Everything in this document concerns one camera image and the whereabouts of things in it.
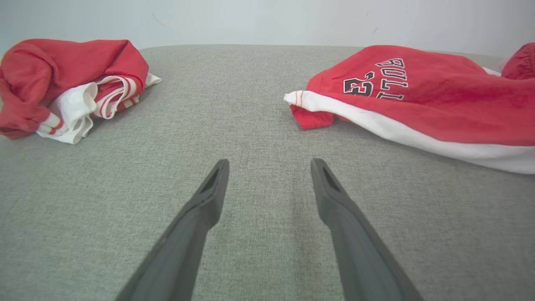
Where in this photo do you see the red jersey with white hem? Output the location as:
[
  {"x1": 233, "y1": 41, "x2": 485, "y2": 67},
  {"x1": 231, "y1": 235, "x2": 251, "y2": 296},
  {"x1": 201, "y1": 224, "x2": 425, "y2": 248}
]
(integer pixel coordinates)
[{"x1": 283, "y1": 42, "x2": 535, "y2": 175}]

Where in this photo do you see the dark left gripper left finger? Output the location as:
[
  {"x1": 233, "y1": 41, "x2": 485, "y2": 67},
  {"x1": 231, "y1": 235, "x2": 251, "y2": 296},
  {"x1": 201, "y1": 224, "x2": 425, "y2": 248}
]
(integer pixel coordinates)
[{"x1": 115, "y1": 159, "x2": 230, "y2": 301}]

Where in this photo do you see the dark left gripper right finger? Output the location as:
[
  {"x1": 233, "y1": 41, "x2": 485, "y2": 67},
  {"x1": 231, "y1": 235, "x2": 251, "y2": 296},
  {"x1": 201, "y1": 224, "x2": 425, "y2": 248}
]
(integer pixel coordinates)
[{"x1": 310, "y1": 158, "x2": 425, "y2": 301}]

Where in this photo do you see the red shirt with white sleeves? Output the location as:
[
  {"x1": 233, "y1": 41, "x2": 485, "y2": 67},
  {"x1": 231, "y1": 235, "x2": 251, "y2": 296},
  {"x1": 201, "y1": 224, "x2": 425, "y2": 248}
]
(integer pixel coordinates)
[{"x1": 0, "y1": 38, "x2": 163, "y2": 145}]

